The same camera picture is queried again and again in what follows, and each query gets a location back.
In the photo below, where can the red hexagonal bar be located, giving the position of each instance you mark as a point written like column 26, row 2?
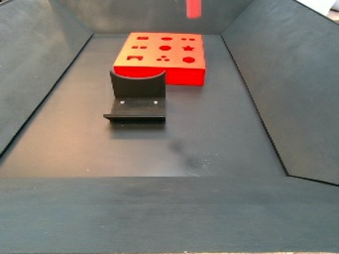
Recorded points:
column 193, row 9

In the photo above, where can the black curved holder stand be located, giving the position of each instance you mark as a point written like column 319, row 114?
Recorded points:
column 138, row 98

